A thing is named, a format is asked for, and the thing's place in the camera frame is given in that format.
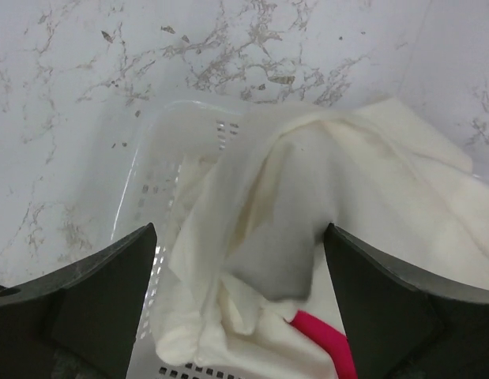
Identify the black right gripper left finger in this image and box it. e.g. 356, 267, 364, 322
0, 223, 156, 378

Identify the white plastic laundry basket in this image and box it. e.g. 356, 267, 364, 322
124, 99, 489, 379

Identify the red t shirt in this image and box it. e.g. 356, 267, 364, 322
288, 310, 358, 379

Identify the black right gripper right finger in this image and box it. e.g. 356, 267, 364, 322
324, 225, 489, 378

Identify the cream white t shirt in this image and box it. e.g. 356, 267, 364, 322
149, 99, 489, 378

